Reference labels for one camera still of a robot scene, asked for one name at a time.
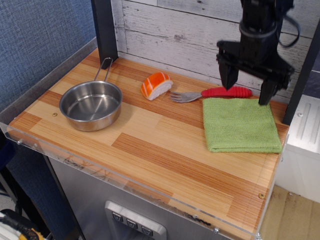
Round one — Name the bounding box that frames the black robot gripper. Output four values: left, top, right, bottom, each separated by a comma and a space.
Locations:
216, 40, 295, 105

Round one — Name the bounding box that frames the green towel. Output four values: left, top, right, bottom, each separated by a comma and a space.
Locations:
202, 98, 282, 154

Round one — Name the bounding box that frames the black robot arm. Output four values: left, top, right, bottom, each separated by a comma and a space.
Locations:
216, 0, 301, 105

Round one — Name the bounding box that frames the toy salmon sushi piece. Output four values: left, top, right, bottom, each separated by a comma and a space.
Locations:
140, 72, 174, 101

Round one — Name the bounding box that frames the white ribbed side unit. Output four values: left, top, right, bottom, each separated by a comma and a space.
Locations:
275, 95, 320, 202

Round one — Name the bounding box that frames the clear acrylic table guard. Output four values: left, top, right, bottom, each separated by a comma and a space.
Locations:
0, 120, 278, 240

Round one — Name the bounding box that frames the small steel saucepan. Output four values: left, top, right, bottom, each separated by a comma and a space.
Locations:
59, 73, 123, 132

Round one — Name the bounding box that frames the silver button control panel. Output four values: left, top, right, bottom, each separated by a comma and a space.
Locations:
104, 200, 167, 240

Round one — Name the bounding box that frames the stainless steel cabinet front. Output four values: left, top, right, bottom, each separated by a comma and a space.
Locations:
49, 158, 225, 240

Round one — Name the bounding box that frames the red handled metal fork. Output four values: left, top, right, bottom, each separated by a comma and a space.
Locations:
170, 86, 253, 103

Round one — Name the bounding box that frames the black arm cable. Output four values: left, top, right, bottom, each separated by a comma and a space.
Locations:
278, 13, 301, 48

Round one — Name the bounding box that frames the right black frame post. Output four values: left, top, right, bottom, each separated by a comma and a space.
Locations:
282, 37, 320, 125

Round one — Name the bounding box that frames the black frame post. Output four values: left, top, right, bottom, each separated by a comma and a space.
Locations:
91, 0, 118, 64
282, 37, 320, 125

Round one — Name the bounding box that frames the left black frame post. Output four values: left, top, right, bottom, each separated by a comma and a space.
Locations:
91, 0, 118, 64

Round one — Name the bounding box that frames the black yellow cable bundle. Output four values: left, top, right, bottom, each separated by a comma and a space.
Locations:
0, 211, 42, 240

